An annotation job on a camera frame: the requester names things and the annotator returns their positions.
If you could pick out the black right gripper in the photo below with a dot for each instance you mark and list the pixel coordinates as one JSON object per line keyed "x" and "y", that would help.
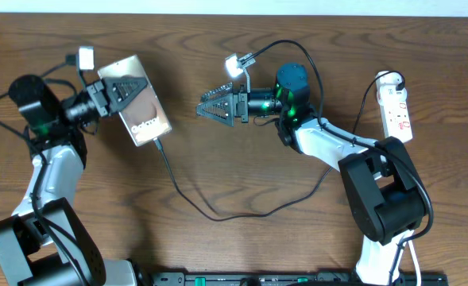
{"x": 241, "y": 110}

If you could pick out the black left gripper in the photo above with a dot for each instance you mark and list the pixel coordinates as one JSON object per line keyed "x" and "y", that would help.
{"x": 113, "y": 97}

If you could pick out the Galaxy S25 Ultra smartphone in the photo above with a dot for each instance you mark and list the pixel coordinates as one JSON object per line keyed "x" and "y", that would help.
{"x": 144, "y": 117}

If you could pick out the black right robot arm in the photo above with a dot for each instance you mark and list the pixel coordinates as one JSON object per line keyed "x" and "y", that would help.
{"x": 386, "y": 196}

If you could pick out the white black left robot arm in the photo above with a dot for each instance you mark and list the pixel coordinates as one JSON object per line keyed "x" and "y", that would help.
{"x": 43, "y": 242}

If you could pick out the white power strip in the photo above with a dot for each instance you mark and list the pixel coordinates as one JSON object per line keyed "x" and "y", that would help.
{"x": 392, "y": 98}

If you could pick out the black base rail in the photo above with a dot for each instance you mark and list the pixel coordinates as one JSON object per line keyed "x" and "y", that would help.
{"x": 325, "y": 277}

